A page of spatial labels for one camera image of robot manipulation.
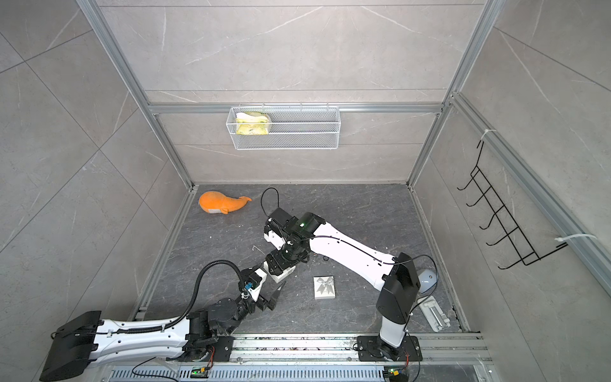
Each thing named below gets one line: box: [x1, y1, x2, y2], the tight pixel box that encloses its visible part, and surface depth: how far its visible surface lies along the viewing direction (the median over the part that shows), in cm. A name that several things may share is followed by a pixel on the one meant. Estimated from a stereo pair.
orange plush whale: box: [198, 191, 253, 215], surface depth 106 cm
